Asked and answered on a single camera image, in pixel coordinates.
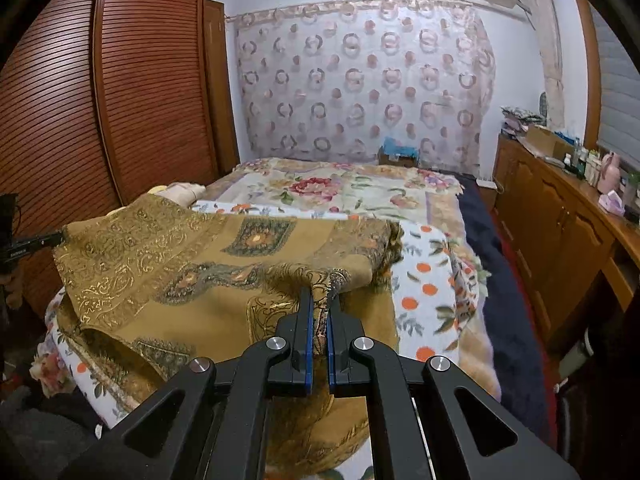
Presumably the grey striped window blind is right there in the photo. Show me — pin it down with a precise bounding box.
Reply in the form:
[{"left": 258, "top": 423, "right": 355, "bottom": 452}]
[{"left": 590, "top": 5, "right": 640, "bottom": 162}]

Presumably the brown gold patterned garment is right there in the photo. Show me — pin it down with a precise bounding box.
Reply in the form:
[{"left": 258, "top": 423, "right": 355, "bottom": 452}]
[{"left": 52, "top": 195, "right": 406, "bottom": 476}]

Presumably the person's left hand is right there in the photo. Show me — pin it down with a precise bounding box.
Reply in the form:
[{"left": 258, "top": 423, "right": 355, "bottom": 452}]
[{"left": 0, "top": 262, "right": 26, "bottom": 311}]

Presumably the pink tissue holder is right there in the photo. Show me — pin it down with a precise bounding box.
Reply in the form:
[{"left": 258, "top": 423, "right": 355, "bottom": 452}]
[{"left": 598, "top": 190, "right": 626, "bottom": 217}]

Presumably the pink bottle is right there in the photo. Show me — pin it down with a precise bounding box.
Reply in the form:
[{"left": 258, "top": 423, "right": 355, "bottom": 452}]
[{"left": 597, "top": 152, "right": 621, "bottom": 195}]

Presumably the wooden louvered wardrobe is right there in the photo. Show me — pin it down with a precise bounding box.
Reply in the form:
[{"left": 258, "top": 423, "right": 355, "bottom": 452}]
[{"left": 0, "top": 0, "right": 241, "bottom": 317}]

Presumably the stack of folded clothes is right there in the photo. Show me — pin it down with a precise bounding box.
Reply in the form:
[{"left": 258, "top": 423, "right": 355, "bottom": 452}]
[{"left": 500, "top": 105, "right": 546, "bottom": 136}]

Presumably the beige window curtain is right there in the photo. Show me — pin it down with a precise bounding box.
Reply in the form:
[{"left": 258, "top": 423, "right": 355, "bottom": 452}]
[{"left": 520, "top": 0, "right": 566, "bottom": 129}]

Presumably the group of toiletry bottles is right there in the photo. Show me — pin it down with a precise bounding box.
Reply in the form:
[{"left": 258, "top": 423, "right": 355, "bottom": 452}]
[{"left": 562, "top": 137, "right": 601, "bottom": 181}]

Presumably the beige folded cloth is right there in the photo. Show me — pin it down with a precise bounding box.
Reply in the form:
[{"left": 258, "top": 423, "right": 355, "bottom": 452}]
[{"left": 162, "top": 182, "right": 206, "bottom": 209}]

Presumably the open cardboard box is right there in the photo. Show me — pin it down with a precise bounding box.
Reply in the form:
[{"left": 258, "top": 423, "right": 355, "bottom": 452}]
[{"left": 520, "top": 124, "right": 574, "bottom": 159}]

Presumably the wooden sideboard cabinet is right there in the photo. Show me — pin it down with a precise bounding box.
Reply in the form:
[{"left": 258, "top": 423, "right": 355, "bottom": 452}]
[{"left": 492, "top": 132, "right": 640, "bottom": 352}]

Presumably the cardboard box with blue cloth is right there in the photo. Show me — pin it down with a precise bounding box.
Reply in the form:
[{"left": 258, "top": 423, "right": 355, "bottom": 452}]
[{"left": 378, "top": 137, "right": 419, "bottom": 167}]

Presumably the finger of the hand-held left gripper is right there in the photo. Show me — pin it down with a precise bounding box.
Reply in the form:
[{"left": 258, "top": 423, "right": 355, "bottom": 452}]
[{"left": 30, "top": 231, "right": 66, "bottom": 251}]

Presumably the navy blue blanket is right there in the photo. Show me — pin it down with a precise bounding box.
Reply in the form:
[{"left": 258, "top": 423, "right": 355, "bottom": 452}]
[{"left": 457, "top": 175, "right": 557, "bottom": 447}]

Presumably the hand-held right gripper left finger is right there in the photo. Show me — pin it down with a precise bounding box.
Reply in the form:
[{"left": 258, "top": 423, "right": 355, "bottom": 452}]
[{"left": 60, "top": 287, "right": 316, "bottom": 480}]

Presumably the sheer circle print curtain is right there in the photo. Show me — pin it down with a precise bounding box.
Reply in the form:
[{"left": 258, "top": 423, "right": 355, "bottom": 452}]
[{"left": 225, "top": 0, "right": 497, "bottom": 177}]

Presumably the floral bed quilt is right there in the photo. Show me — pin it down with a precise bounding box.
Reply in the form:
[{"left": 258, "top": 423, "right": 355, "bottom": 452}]
[{"left": 200, "top": 157, "right": 467, "bottom": 227}]

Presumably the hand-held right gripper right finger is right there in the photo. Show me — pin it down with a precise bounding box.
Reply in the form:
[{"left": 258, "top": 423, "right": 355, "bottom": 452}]
[{"left": 327, "top": 297, "right": 581, "bottom": 480}]

